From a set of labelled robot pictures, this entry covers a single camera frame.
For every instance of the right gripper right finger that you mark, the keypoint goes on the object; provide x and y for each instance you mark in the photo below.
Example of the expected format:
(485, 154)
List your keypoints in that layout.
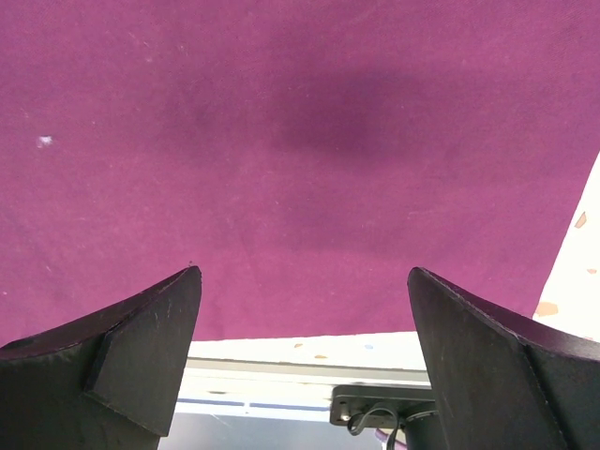
(501, 380)

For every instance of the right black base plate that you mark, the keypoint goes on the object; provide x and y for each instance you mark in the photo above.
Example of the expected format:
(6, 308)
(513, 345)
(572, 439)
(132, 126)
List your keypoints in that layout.
(407, 416)

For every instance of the aluminium mounting rail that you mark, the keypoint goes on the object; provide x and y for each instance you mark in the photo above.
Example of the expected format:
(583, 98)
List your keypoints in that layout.
(253, 389)

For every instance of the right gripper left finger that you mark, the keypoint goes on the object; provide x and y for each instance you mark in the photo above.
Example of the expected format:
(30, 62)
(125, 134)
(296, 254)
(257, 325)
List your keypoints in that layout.
(109, 380)

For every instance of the purple surgical cloth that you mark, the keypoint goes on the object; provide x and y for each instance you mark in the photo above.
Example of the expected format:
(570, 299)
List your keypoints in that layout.
(306, 155)

